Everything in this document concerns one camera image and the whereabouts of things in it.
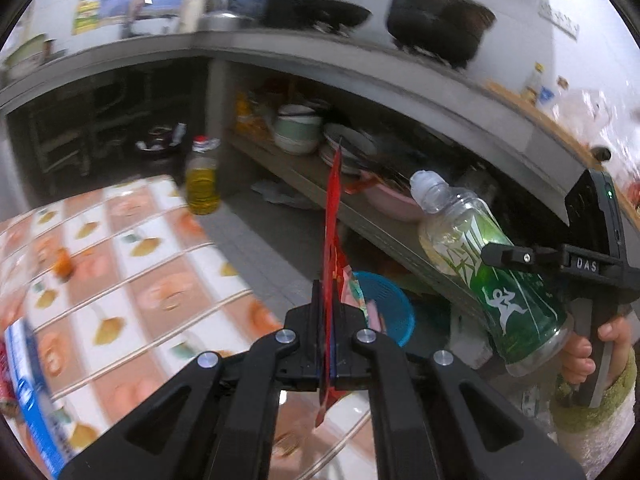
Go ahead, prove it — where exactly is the black cooking pot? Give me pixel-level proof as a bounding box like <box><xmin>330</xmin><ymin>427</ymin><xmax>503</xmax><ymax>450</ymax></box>
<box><xmin>386</xmin><ymin>0</ymin><xmax>497</xmax><ymax>68</ymax></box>

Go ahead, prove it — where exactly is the yellow snack bag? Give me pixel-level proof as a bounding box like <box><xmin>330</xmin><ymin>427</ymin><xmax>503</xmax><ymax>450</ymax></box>
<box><xmin>234</xmin><ymin>91</ymin><xmax>273</xmax><ymax>141</ymax></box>

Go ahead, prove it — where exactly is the white plastic bag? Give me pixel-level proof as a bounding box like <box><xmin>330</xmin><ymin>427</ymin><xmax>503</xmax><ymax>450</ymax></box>
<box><xmin>250</xmin><ymin>180</ymin><xmax>321</xmax><ymax>208</ymax></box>

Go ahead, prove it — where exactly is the pale green container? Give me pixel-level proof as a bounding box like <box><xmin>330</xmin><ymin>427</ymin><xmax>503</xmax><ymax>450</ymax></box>
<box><xmin>2</xmin><ymin>35</ymin><xmax>51</xmax><ymax>78</ymax></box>

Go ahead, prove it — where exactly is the green and yellow packet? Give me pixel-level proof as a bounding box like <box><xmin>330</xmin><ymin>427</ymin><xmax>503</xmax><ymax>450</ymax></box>
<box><xmin>72</xmin><ymin>0</ymin><xmax>103</xmax><ymax>36</ymax></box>

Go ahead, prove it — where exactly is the red snack wrapper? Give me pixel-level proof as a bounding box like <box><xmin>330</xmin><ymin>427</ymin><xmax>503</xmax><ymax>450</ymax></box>
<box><xmin>315</xmin><ymin>137</ymin><xmax>366</xmax><ymax>428</ymax></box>

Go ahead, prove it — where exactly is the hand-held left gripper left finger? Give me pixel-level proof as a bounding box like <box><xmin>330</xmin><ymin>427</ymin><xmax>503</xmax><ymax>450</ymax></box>
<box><xmin>56</xmin><ymin>279</ymin><xmax>325</xmax><ymax>480</ymax></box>

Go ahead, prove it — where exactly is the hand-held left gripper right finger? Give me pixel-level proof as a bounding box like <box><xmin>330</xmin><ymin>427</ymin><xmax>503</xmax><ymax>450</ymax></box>
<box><xmin>331</xmin><ymin>284</ymin><xmax>587</xmax><ymax>480</ymax></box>

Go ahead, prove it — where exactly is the stack of white plates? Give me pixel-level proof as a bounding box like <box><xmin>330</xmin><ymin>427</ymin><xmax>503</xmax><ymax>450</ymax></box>
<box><xmin>320</xmin><ymin>122</ymin><xmax>378</xmax><ymax>168</ymax></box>

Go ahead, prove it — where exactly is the dark pot with scraps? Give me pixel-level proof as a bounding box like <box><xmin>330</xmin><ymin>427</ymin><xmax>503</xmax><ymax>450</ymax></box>
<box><xmin>135</xmin><ymin>122</ymin><xmax>188</xmax><ymax>161</ymax></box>

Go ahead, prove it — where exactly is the white wall socket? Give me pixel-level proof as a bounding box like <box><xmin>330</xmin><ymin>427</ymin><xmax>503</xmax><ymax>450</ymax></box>
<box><xmin>537</xmin><ymin>1</ymin><xmax>581</xmax><ymax>41</ymax></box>

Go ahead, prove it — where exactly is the dark metal rack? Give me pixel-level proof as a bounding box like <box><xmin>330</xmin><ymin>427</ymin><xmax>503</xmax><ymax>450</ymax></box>
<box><xmin>27</xmin><ymin>100</ymin><xmax>126</xmax><ymax>176</ymax></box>

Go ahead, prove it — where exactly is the person's right forearm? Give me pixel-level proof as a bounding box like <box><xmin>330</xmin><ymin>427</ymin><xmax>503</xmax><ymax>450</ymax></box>
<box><xmin>550</xmin><ymin>360</ymin><xmax>640</xmax><ymax>466</ymax></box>

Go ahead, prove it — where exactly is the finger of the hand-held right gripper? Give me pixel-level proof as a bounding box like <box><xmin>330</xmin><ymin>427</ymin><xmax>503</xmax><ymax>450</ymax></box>
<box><xmin>480</xmin><ymin>242</ymin><xmax>568</xmax><ymax>273</ymax></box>

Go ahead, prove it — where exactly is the green plastic bag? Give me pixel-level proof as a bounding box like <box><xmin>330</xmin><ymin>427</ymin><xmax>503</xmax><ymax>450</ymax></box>
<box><xmin>412</xmin><ymin>300</ymin><xmax>453</xmax><ymax>341</ymax></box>

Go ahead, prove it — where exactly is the pink plastic basin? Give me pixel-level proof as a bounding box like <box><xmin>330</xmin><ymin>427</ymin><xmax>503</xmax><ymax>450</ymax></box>
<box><xmin>357</xmin><ymin>170</ymin><xmax>431</xmax><ymax>223</ymax></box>

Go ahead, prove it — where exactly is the metal pot with lid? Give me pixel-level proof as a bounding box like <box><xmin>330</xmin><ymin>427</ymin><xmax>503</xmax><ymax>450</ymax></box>
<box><xmin>197</xmin><ymin>10</ymin><xmax>258</xmax><ymax>33</ymax></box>

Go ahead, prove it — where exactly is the cooking oil bottle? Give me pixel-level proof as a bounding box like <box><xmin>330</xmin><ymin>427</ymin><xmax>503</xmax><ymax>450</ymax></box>
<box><xmin>185</xmin><ymin>135</ymin><xmax>222</xmax><ymax>216</ymax></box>

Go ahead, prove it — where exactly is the person's right hand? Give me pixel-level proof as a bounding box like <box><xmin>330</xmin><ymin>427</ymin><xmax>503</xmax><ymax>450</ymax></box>
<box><xmin>560</xmin><ymin>315</ymin><xmax>633</xmax><ymax>393</ymax></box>

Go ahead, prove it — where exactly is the black wok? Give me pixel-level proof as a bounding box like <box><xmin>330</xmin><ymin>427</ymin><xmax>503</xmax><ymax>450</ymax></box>
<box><xmin>247</xmin><ymin>0</ymin><xmax>373</xmax><ymax>31</ymax></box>

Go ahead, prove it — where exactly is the clear bottle with yellow cap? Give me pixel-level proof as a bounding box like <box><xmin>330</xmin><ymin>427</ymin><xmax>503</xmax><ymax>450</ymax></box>
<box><xmin>522</xmin><ymin>62</ymin><xmax>546</xmax><ymax>106</ymax></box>

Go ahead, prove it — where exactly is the grey concrete kitchen counter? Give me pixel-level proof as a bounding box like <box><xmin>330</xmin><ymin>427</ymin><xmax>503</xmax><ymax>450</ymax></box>
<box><xmin>0</xmin><ymin>27</ymin><xmax>601</xmax><ymax>226</ymax></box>

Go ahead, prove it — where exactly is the grey perforated metal shelf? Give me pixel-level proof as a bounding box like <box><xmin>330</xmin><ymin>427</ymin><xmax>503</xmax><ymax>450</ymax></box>
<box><xmin>227</xmin><ymin>132</ymin><xmax>496</xmax><ymax>331</ymax></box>

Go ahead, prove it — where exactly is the white and green pot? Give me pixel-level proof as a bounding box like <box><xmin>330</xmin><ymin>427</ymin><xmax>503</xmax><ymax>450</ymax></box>
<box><xmin>272</xmin><ymin>104</ymin><xmax>323</xmax><ymax>155</ymax></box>

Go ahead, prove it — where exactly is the table with printed tablecloth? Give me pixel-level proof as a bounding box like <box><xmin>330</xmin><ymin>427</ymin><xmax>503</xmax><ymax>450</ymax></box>
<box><xmin>0</xmin><ymin>174</ymin><xmax>361</xmax><ymax>480</ymax></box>

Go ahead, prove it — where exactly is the green label plastic bottle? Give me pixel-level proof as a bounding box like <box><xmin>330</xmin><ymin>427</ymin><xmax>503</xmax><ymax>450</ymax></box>
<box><xmin>409</xmin><ymin>169</ymin><xmax>573</xmax><ymax>378</ymax></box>

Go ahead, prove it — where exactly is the blue plastic mesh basket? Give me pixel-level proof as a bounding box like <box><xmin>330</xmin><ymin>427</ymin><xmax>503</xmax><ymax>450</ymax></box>
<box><xmin>350</xmin><ymin>271</ymin><xmax>417</xmax><ymax>348</ymax></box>

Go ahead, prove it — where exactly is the wooden board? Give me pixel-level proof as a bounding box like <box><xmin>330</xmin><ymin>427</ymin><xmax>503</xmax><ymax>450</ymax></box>
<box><xmin>485</xmin><ymin>81</ymin><xmax>640</xmax><ymax>221</ymax></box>

